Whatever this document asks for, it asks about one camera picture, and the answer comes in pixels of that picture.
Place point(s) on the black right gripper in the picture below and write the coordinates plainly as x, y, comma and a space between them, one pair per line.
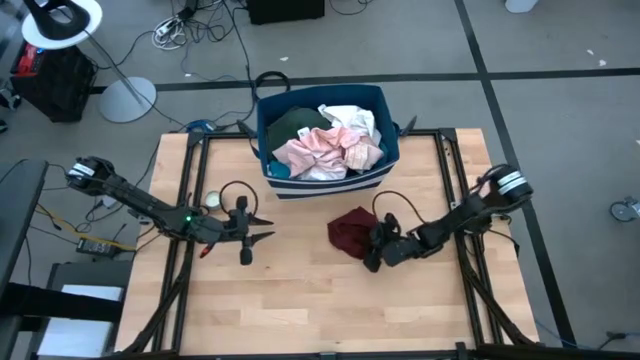
392, 247

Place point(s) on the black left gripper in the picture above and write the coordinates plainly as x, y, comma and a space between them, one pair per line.
222, 231

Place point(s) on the maroon garment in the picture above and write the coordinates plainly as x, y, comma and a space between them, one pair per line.
350, 232

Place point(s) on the teal garment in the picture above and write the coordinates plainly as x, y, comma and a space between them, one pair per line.
280, 170

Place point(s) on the pale pink fleece garment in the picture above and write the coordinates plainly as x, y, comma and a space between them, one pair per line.
300, 159

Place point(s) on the white blue striped shirt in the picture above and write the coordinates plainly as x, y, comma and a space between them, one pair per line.
325, 175

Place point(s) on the dark green polo shirt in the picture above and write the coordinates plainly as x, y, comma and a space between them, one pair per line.
295, 125

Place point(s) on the light pink garment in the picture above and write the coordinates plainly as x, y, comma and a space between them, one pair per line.
335, 140

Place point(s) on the white garment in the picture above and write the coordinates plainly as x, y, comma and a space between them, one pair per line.
352, 120

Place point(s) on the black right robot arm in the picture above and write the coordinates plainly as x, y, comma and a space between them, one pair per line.
460, 220

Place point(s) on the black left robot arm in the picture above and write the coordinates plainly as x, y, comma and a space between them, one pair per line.
135, 197

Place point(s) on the navy white striped fabric bin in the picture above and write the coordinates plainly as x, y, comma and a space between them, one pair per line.
325, 190

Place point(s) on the grey floor adapter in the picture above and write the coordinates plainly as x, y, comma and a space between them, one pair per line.
110, 202

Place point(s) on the black power brick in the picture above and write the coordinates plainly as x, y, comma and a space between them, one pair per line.
97, 247

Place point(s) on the white round floor lamp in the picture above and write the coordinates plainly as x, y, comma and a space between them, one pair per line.
127, 100

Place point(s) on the black floor box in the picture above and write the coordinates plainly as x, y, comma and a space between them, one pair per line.
285, 10

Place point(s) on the grey caster wheel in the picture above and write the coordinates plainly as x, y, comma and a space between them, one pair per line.
622, 210

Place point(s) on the black desk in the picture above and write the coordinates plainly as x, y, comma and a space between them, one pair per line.
20, 210

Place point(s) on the black storage crate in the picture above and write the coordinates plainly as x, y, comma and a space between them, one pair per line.
60, 90

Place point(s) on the white floor object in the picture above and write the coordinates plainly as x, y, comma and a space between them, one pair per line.
520, 5

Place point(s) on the red tool on crate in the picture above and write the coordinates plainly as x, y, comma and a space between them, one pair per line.
27, 57

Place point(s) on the black metal table frame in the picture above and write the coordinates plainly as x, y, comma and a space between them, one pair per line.
225, 135

